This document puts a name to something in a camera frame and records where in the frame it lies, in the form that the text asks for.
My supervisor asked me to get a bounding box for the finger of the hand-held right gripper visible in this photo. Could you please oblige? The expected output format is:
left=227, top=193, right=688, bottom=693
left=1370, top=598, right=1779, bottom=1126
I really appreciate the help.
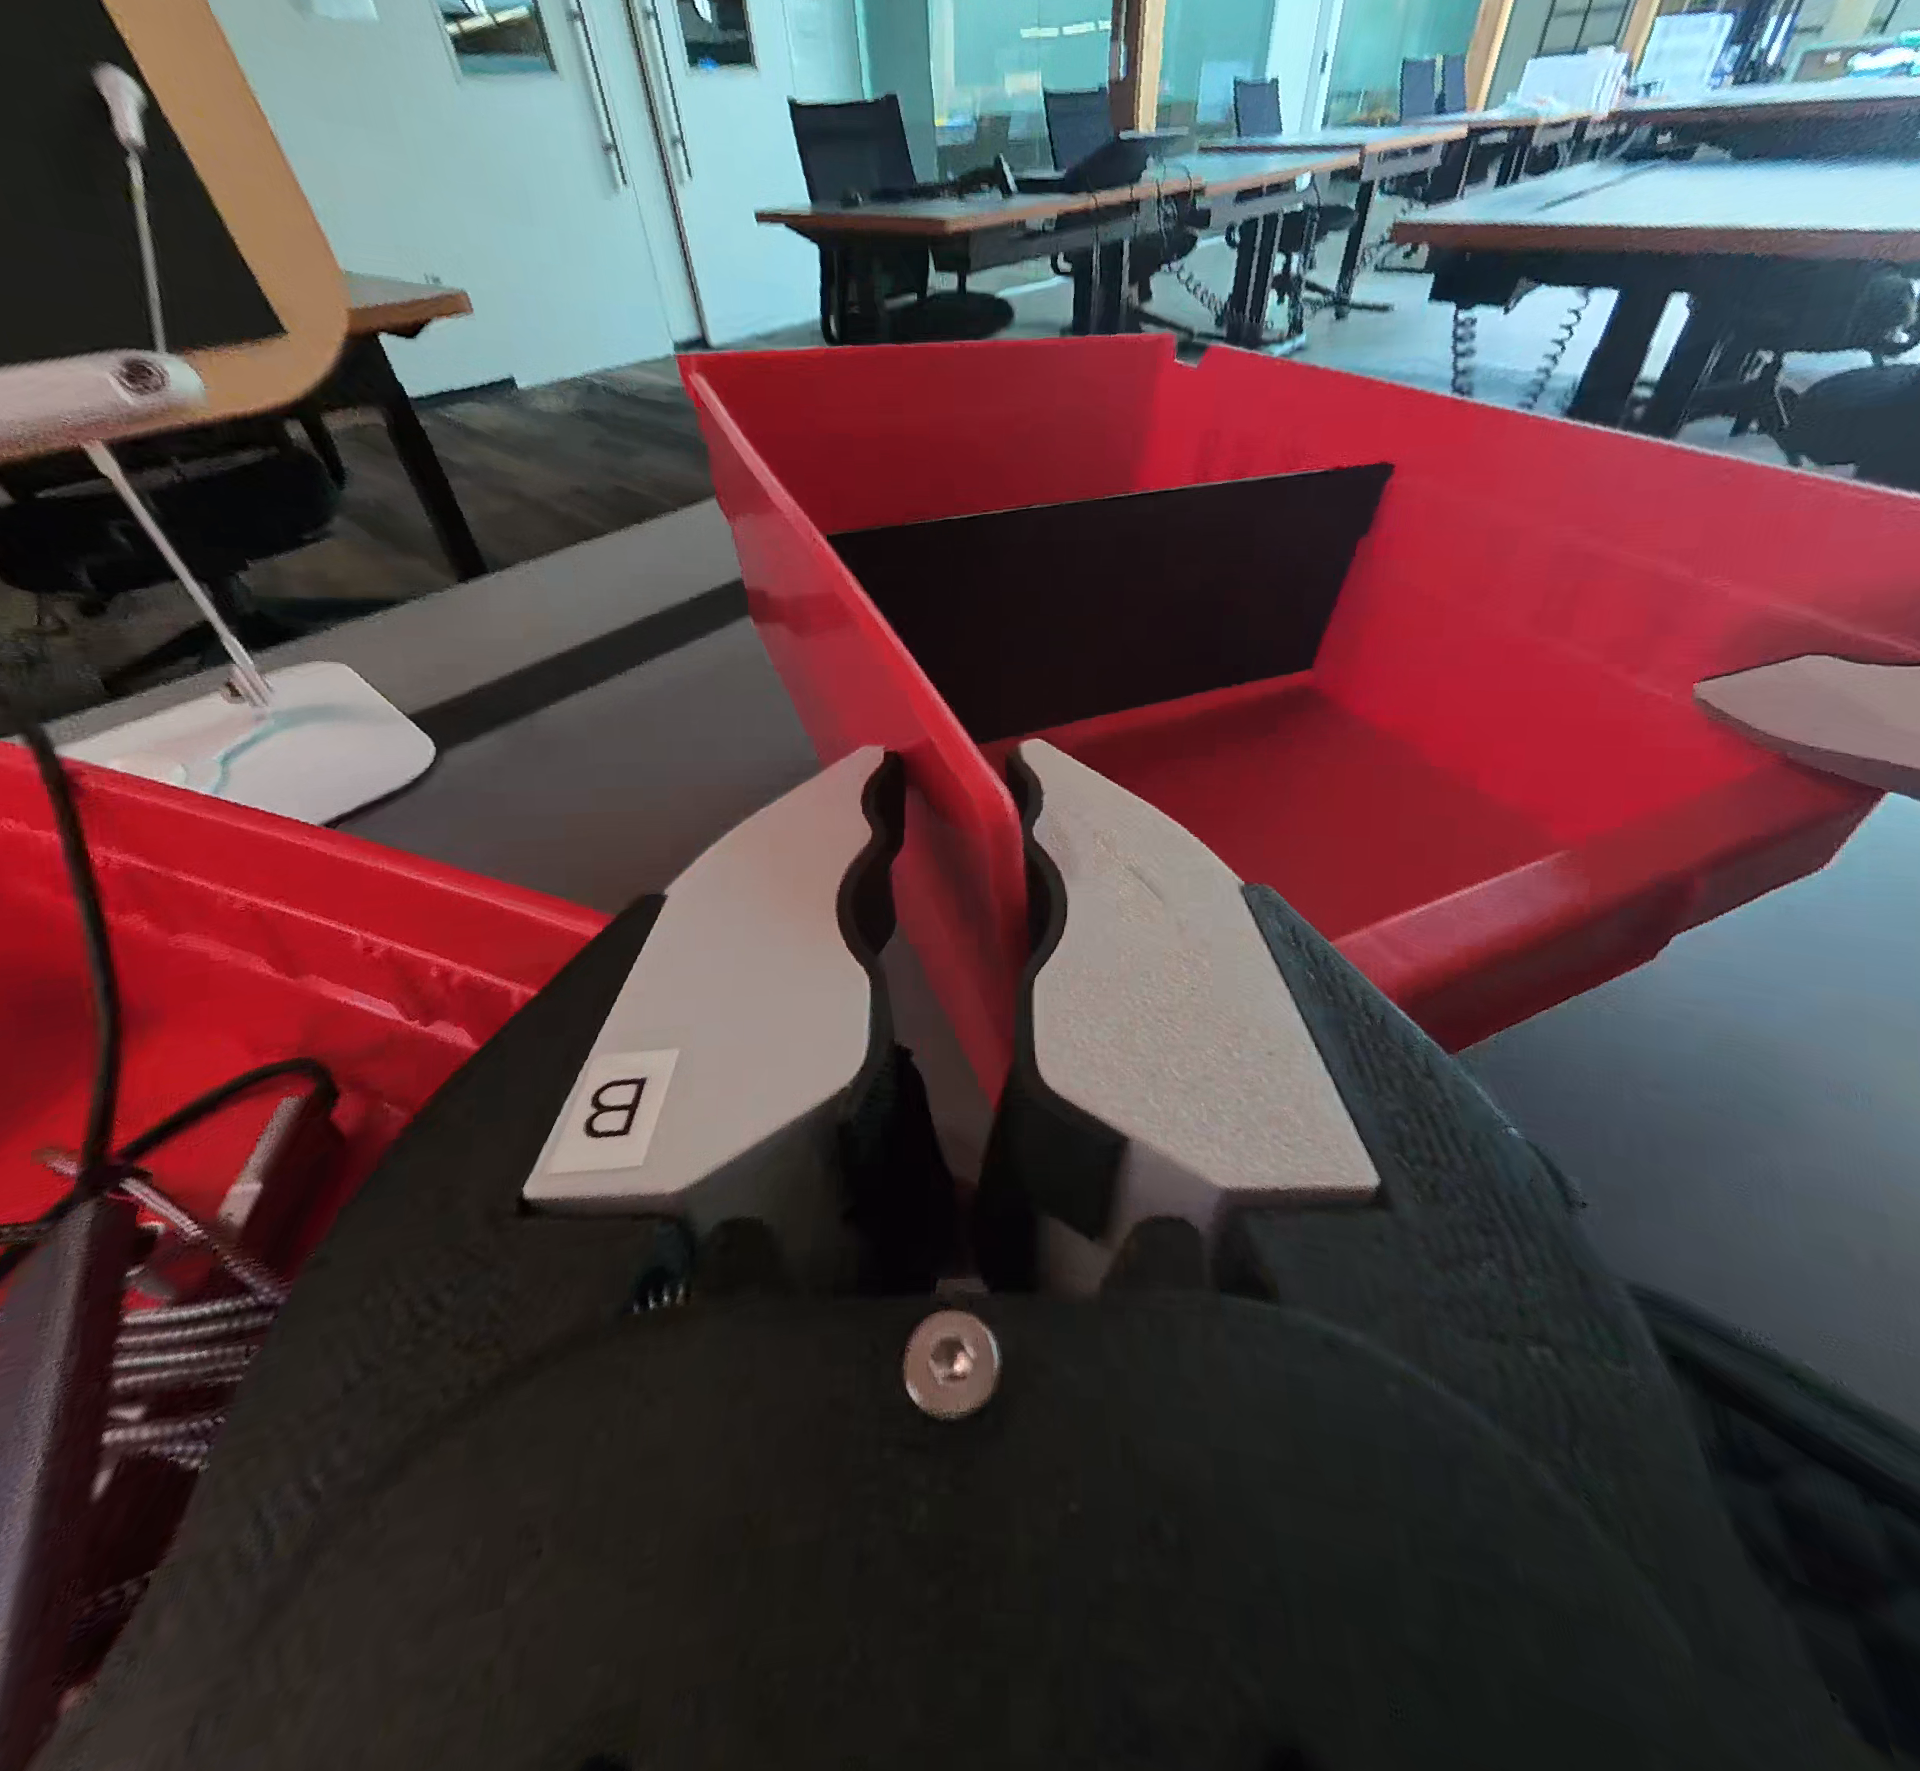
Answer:
left=1696, top=655, right=1920, bottom=800

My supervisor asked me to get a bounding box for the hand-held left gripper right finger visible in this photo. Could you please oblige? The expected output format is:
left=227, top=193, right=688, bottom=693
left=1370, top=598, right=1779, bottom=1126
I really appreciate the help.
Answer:
left=1000, top=738, right=1385, bottom=1256

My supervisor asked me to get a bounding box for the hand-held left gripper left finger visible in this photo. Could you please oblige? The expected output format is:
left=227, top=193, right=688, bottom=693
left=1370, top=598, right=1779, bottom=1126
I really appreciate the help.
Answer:
left=517, top=747, right=908, bottom=1227

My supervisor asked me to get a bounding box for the red plastic bin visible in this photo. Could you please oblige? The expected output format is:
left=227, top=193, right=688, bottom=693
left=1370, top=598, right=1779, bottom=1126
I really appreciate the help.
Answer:
left=0, top=740, right=609, bottom=1717
left=677, top=331, right=1920, bottom=1109

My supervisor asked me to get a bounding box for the long dark office desk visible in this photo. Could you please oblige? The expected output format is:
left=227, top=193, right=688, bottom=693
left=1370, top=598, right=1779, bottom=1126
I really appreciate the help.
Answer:
left=1391, top=157, right=1920, bottom=442

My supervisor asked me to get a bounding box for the wooden desk with black legs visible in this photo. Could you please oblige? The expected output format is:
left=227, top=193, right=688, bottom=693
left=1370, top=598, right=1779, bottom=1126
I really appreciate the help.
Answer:
left=0, top=274, right=489, bottom=589

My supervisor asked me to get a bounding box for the white door with window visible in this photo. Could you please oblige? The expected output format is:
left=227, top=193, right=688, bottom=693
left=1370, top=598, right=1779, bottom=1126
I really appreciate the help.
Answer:
left=590, top=0, right=866, bottom=346
left=375, top=0, right=703, bottom=358

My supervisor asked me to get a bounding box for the black office chair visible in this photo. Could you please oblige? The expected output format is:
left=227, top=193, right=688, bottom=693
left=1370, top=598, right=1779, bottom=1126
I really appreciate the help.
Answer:
left=787, top=96, right=1022, bottom=346
left=1044, top=86, right=1201, bottom=304

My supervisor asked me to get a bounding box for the bundle of silver braided cables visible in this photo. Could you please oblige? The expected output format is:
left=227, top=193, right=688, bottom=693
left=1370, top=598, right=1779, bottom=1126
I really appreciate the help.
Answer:
left=38, top=1149, right=293, bottom=1481

